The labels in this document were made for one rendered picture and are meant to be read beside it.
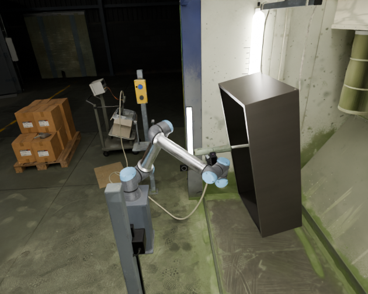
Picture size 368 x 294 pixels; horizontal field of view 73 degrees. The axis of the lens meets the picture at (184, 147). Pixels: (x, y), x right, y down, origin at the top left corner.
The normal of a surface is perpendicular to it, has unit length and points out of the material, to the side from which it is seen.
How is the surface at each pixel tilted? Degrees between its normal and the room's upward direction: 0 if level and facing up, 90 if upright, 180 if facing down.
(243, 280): 0
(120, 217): 90
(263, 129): 90
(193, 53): 90
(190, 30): 90
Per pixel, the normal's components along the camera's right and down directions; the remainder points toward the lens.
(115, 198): 0.05, 0.45
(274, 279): -0.04, -0.89
